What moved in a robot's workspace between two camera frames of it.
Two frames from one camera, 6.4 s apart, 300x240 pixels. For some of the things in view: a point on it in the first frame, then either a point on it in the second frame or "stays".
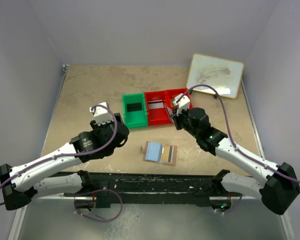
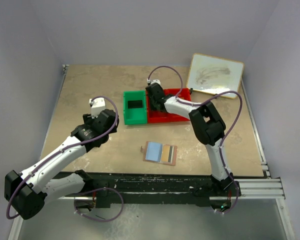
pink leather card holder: x=159 y=152 stays
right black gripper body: x=178 y=120 → x=154 y=100
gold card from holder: x=165 y=154 stays
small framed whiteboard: x=225 y=75 stays
